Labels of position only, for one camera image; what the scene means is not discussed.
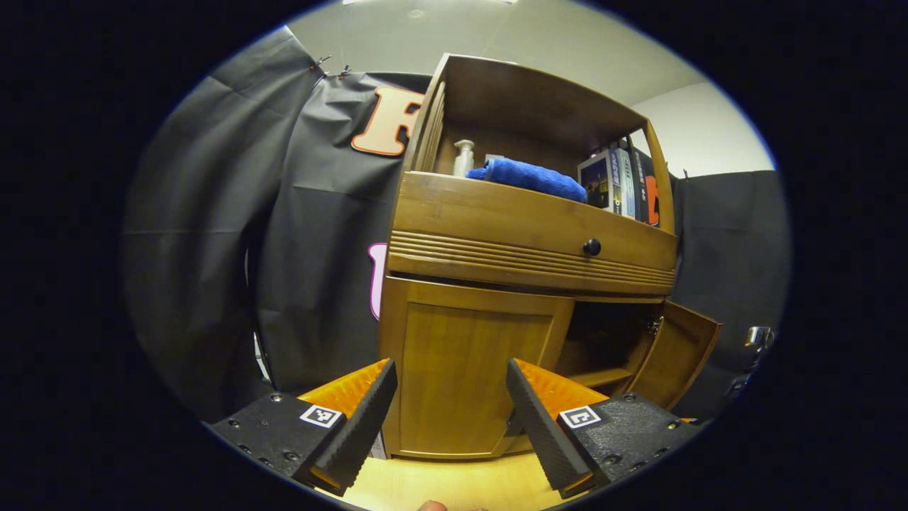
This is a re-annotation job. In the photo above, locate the blue folded towel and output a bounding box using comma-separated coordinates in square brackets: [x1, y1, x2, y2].
[466, 158, 588, 204]

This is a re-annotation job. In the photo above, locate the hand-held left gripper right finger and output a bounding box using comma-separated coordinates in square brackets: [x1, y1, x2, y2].
[506, 358, 699, 500]

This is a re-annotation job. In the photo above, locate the wooden cabinet drawer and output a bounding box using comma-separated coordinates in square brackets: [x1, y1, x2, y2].
[387, 170, 678, 297]

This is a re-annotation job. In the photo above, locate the wooden inner cabinet shelf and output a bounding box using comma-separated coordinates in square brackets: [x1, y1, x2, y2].
[567, 367, 636, 388]

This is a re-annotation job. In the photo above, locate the wooden cabinet door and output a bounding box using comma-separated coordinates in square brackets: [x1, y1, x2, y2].
[628, 300, 723, 412]
[378, 277, 575, 458]

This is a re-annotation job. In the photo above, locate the black backdrop cloth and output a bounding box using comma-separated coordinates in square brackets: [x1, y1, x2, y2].
[121, 28, 792, 423]

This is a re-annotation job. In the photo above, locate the black spine book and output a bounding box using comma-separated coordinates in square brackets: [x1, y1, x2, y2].
[628, 145, 660, 226]

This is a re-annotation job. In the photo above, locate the wooden double-door shoe cabinet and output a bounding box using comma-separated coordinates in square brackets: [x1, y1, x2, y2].
[376, 53, 723, 461]

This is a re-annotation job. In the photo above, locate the grey spine book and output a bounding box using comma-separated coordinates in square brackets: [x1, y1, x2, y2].
[611, 147, 637, 218]

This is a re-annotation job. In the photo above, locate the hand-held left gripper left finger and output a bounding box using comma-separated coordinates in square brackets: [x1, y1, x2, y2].
[211, 358, 398, 498]

